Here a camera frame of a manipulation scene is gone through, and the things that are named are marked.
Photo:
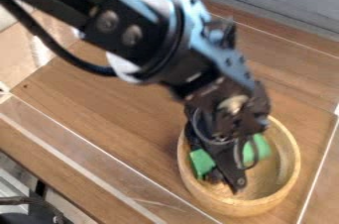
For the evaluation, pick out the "clear acrylic front wall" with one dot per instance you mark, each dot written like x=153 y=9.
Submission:
x=118 y=178

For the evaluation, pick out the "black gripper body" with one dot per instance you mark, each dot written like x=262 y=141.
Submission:
x=228 y=146

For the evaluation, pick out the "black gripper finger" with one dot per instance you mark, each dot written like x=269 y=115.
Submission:
x=197 y=142
x=234 y=175

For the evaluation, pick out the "brown wooden bowl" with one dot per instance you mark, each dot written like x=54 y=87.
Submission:
x=272 y=178

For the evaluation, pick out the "green rectangular block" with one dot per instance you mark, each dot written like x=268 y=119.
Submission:
x=256 y=151

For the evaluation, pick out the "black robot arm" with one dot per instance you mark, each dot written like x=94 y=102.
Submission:
x=168 y=42

